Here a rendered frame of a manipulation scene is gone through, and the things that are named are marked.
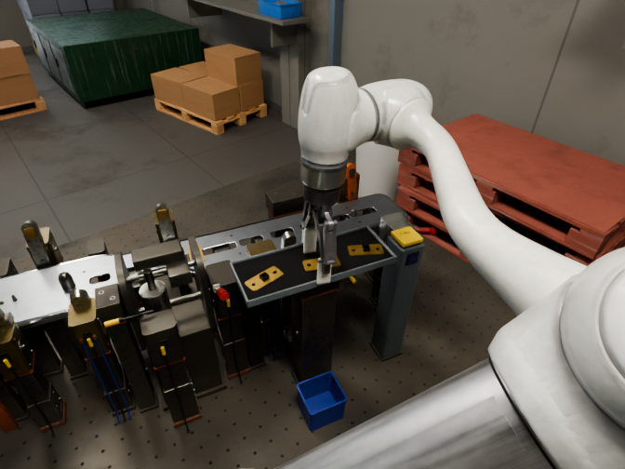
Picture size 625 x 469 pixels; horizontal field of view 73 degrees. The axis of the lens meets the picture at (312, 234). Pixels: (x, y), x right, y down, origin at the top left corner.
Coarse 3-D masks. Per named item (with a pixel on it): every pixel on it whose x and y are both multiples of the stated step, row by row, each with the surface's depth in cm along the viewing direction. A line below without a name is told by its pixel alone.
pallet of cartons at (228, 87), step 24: (216, 48) 441; (240, 48) 442; (168, 72) 465; (192, 72) 466; (216, 72) 443; (240, 72) 425; (168, 96) 457; (192, 96) 430; (216, 96) 412; (240, 96) 436; (192, 120) 455; (216, 120) 424; (240, 120) 446
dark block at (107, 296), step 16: (96, 288) 96; (112, 288) 96; (96, 304) 92; (112, 304) 92; (128, 320) 103; (112, 336) 97; (128, 336) 99; (128, 352) 102; (128, 368) 105; (144, 368) 110; (144, 384) 111; (144, 400) 114
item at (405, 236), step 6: (402, 228) 109; (408, 228) 109; (396, 234) 107; (402, 234) 107; (408, 234) 107; (414, 234) 107; (396, 240) 107; (402, 240) 105; (408, 240) 105; (414, 240) 105; (420, 240) 106; (402, 246) 105
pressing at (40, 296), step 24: (288, 216) 141; (336, 216) 141; (360, 216) 141; (216, 240) 130; (240, 240) 130; (72, 264) 120; (96, 264) 120; (0, 288) 112; (24, 288) 112; (48, 288) 112; (24, 312) 105; (48, 312) 106
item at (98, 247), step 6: (96, 240) 130; (102, 240) 131; (90, 246) 128; (96, 246) 128; (102, 246) 128; (90, 252) 126; (96, 252) 126; (102, 252) 127; (108, 252) 133; (102, 276) 131; (108, 276) 132; (126, 312) 144
